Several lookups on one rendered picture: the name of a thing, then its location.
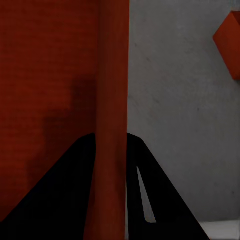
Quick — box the storage box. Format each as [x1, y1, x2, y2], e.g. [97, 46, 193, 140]
[0, 0, 130, 240]
[212, 11, 240, 80]

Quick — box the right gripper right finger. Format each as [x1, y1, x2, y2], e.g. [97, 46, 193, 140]
[126, 133, 210, 240]

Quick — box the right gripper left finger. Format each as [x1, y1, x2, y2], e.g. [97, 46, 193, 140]
[0, 133, 96, 240]

